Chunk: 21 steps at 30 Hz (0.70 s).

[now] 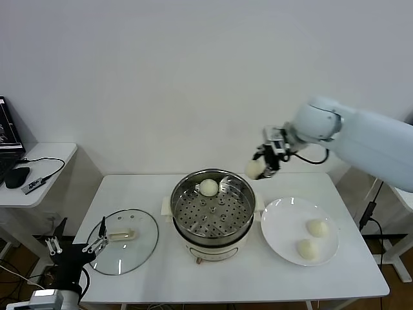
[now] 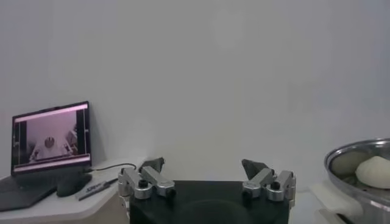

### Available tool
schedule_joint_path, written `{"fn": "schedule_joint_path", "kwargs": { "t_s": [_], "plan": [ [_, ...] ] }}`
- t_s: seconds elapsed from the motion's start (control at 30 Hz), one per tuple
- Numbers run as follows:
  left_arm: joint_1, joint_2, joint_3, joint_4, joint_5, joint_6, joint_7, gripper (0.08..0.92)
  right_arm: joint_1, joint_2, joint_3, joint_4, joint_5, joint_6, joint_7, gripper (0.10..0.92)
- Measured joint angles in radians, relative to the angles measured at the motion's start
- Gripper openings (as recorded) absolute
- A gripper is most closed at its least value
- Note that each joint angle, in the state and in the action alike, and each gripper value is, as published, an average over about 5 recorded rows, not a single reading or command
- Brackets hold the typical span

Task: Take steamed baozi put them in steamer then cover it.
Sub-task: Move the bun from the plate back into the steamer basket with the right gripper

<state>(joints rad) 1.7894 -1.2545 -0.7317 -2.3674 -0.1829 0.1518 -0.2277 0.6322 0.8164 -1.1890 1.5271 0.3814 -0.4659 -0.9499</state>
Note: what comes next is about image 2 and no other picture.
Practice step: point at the white side table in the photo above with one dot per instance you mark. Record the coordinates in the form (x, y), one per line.
(61, 210)

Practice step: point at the white steamed baozi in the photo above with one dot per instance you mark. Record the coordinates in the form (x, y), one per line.
(374, 173)

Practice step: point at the white electric cooker pot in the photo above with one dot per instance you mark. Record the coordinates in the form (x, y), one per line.
(332, 201)

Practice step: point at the black computer mouse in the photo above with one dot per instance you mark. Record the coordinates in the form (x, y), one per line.
(73, 184)

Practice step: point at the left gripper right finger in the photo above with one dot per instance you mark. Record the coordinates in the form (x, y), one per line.
(265, 182)

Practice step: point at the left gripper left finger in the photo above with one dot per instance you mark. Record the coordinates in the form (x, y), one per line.
(149, 182)

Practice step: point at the black open laptop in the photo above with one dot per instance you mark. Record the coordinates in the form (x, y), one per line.
(51, 137)

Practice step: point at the stainless steel steamer basket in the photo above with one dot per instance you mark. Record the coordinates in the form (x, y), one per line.
(341, 165)

